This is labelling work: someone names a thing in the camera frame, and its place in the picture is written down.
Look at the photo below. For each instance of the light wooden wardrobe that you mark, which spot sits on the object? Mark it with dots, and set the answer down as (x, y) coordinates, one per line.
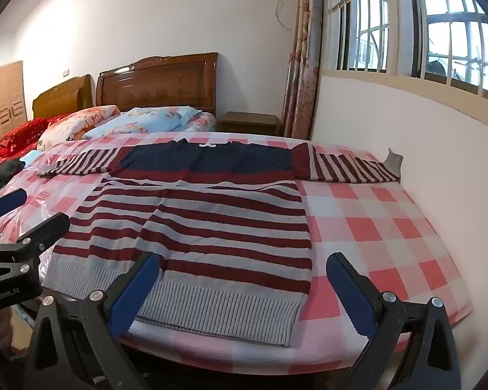
(4, 105)

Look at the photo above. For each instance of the red pillow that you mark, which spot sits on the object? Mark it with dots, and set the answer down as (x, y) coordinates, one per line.
(24, 134)

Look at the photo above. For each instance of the dark cloth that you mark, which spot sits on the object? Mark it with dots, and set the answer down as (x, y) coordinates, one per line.
(8, 170)

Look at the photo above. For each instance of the pink checked bed sheet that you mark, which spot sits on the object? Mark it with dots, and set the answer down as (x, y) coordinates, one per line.
(370, 227)

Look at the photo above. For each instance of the orange floral pillow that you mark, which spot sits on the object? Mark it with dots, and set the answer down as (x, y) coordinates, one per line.
(77, 124)

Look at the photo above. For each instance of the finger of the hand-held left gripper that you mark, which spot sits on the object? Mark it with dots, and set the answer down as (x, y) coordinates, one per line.
(44, 229)
(7, 205)

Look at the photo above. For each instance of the barred window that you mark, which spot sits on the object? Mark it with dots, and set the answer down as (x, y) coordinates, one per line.
(414, 28)

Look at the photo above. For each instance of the striped knit sweater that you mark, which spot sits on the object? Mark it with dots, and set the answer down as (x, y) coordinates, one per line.
(227, 219)

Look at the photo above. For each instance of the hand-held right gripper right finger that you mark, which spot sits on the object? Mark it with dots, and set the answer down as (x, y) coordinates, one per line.
(349, 292)

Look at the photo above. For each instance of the large carved wooden headboard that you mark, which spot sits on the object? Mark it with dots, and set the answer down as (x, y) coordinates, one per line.
(158, 85)

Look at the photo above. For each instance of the wooden nightstand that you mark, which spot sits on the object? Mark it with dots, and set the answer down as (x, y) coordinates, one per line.
(248, 124)

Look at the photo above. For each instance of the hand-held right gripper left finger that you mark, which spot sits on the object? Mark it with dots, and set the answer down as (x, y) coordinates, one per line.
(133, 294)

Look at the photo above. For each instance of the clear plastic cover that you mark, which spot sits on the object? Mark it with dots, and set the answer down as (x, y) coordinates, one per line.
(20, 219)

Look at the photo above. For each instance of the floral curtain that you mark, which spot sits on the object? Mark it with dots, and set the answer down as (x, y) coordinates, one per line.
(303, 69)

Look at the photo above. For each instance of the light blue floral pillow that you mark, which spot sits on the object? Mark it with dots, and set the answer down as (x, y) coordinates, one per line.
(146, 120)

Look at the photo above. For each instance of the small wooden headboard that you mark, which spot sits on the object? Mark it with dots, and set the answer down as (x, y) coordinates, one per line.
(61, 97)

